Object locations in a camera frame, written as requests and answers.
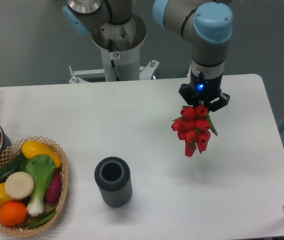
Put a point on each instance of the green bok choy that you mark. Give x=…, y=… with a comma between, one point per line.
x=41, y=168

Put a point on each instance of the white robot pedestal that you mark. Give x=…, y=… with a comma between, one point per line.
x=120, y=52

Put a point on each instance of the purple eggplant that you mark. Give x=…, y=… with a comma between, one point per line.
x=54, y=190

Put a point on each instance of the green cucumber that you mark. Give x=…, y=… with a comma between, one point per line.
x=11, y=167

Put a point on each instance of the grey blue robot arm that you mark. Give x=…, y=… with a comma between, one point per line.
x=206, y=24

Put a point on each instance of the orange fruit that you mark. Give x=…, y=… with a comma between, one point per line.
x=13, y=213

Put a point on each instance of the yellow squash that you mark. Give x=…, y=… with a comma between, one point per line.
x=31, y=148

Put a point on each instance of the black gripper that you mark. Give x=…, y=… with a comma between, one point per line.
x=204, y=88

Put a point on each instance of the dark grey ribbed vase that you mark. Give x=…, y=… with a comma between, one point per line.
x=113, y=178

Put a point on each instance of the green onion stalk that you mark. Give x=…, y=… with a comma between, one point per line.
x=42, y=220

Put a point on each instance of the red tulip bouquet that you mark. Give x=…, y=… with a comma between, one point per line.
x=194, y=127

